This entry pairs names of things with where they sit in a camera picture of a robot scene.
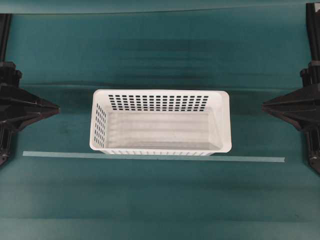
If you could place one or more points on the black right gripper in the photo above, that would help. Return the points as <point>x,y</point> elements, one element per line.
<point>300,107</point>

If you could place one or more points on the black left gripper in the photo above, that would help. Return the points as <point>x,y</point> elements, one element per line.
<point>20,107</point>

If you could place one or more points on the white perforated plastic basket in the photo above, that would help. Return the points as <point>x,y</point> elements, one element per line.
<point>160,122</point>

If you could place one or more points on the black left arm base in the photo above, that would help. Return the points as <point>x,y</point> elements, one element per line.
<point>6,136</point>

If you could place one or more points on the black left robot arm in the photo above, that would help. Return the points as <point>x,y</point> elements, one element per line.
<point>9,75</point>

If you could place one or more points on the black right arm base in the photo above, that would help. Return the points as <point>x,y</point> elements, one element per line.
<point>313,148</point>

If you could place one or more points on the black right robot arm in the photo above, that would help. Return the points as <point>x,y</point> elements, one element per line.
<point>310,75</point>

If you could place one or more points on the pale tape strip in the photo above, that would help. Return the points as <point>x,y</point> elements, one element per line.
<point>213,158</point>

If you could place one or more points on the black right frame post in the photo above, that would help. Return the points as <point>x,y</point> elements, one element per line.
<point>313,29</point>

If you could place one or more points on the black frame post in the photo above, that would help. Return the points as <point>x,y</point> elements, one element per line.
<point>5,23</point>
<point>313,29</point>

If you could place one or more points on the black left frame post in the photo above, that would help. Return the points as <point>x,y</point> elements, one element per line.
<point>5,23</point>

